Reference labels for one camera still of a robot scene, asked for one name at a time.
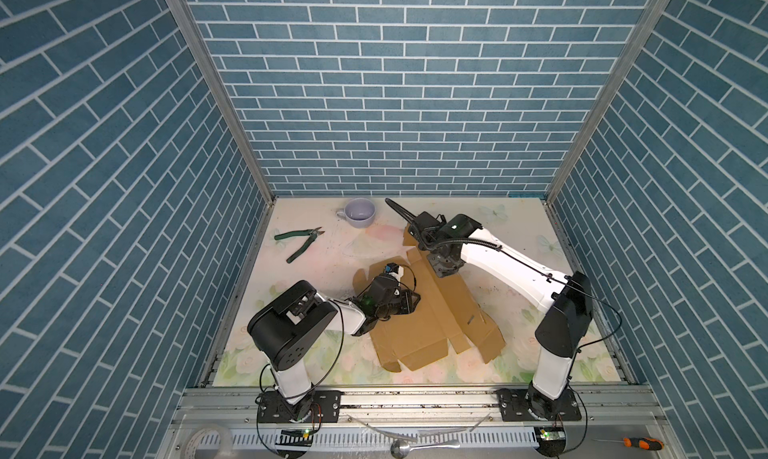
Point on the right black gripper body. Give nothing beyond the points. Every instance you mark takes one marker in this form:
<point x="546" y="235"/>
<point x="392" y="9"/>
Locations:
<point x="439" y="265"/>

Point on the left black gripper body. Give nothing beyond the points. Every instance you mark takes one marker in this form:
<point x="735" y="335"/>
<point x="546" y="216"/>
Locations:
<point x="397" y="305"/>

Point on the brown cardboard box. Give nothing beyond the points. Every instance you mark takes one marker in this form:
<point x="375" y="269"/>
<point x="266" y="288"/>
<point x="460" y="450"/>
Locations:
<point x="447" y="318"/>

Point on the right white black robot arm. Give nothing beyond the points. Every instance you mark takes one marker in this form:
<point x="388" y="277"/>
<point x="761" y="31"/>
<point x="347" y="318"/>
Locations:
<point x="564" y="299"/>

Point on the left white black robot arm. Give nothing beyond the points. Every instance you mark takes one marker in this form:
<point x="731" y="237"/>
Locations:
<point x="289" y="326"/>

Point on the lavender ceramic cup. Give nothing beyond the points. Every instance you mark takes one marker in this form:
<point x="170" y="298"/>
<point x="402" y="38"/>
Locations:
<point x="359" y="213"/>

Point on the metal spoon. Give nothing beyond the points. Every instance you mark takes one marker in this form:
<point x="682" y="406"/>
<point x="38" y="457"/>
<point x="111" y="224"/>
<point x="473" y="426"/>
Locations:
<point x="401" y="448"/>

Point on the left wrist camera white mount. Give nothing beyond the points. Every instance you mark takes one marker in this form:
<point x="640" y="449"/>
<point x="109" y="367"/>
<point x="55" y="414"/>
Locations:
<point x="394" y="270"/>

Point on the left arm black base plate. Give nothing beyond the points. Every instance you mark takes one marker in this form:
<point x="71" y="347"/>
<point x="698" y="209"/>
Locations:
<point x="275" y="409"/>

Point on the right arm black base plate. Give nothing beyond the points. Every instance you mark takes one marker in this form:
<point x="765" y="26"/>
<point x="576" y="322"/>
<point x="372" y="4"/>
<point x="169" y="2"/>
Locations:
<point x="540" y="406"/>

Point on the aluminium front rail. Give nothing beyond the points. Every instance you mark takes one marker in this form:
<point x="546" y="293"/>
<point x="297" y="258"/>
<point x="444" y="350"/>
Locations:
<point x="433" y="406"/>

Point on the orange handled screwdriver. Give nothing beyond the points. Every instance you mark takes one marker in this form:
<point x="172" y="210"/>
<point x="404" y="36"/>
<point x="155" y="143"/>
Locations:
<point x="643" y="443"/>

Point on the aluminium corner post right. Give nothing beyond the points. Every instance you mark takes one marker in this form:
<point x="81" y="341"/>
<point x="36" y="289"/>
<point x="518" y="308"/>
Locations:
<point x="630" y="52"/>

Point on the aluminium corner post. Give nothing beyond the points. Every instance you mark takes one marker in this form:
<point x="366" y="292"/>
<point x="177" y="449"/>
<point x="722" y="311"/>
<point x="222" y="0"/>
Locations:
<point x="184" y="19"/>
<point x="630" y="52"/>

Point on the aluminium corner post left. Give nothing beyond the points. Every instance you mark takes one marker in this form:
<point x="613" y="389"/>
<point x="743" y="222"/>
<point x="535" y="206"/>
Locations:
<point x="184" y="19"/>

